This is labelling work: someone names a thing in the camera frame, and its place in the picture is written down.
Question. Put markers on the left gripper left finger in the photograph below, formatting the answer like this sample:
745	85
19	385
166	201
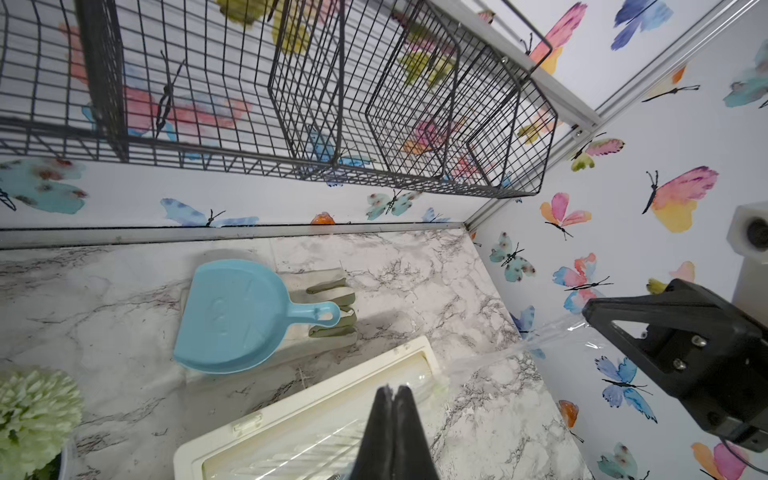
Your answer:
375	456

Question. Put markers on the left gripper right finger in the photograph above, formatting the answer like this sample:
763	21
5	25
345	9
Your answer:
412	459

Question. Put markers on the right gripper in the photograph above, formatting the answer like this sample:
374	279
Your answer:
699	349

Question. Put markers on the cream plastic wrap dispenser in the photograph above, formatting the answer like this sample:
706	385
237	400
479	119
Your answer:
312	434

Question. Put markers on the clear plastic wrap sheet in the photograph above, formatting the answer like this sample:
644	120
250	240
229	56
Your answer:
568	330

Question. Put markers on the white green striped cloth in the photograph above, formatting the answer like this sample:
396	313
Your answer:
327	309

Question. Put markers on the potted plant white pot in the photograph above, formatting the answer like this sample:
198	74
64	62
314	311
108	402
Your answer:
40	408

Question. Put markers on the black wire wall basket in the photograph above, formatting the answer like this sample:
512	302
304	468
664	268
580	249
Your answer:
401	94

